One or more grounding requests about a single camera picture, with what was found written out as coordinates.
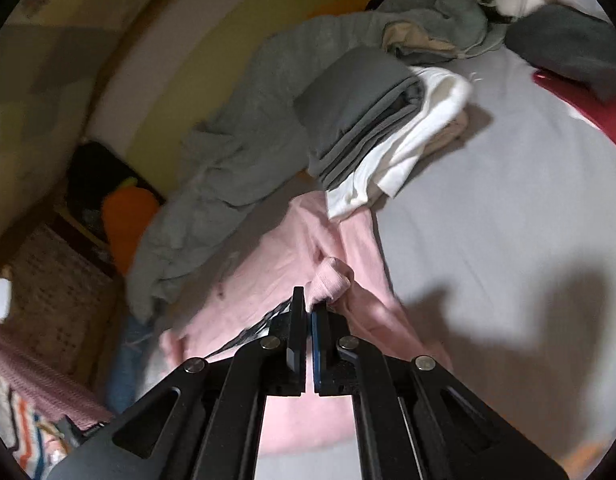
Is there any patterned side curtain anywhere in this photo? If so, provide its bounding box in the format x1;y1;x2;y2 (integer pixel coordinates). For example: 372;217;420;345
0;224;120;430

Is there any pink printed t-shirt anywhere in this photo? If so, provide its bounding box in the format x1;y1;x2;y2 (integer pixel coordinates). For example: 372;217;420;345
159;192;455;456

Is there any orange plush pillow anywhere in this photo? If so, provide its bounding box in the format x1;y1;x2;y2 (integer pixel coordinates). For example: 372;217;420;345
102;186;160;276

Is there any blue patterned pillow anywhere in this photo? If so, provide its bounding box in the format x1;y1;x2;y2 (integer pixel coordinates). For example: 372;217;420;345
104;315;153;415

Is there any dark grey sweater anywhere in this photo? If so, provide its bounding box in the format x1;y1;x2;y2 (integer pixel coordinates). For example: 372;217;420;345
504;3;616;102

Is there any grey printed bed sheet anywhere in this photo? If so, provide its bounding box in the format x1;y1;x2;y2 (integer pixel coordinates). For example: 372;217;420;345
138;44;616;480

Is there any grey-green rumpled blanket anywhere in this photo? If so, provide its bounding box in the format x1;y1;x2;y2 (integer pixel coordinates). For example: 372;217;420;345
126;0;506;324

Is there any red flat laptop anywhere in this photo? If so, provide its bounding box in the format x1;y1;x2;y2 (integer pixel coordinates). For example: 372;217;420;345
532;70;616;145

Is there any folded white garment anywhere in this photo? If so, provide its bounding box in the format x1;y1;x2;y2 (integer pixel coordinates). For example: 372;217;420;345
325;67;472;221

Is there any folded dark grey garment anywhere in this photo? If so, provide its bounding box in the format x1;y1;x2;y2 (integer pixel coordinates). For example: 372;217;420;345
293;47;425;191

